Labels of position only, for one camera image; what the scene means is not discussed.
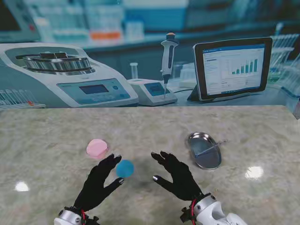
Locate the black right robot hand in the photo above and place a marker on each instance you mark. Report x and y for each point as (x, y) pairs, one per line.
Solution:
(181, 178)

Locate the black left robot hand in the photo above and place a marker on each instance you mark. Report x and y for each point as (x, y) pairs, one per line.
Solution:
(96, 182)

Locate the blue round filter paper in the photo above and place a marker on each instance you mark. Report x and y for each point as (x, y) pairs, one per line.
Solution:
(125, 170)

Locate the pink culture dish lid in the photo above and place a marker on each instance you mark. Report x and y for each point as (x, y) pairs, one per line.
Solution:
(96, 147)

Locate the steel kidney tray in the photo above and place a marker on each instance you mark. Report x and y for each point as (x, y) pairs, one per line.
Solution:
(207, 159)

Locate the printed laboratory backdrop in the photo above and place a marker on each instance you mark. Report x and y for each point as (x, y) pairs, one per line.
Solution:
(150, 58)

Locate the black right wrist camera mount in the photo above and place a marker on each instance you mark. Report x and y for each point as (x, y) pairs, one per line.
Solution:
(186, 215)

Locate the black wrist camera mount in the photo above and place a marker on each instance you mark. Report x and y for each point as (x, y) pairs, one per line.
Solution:
(186, 215)
(90, 220)

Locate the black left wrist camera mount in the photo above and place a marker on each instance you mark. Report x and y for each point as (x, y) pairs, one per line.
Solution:
(90, 220)

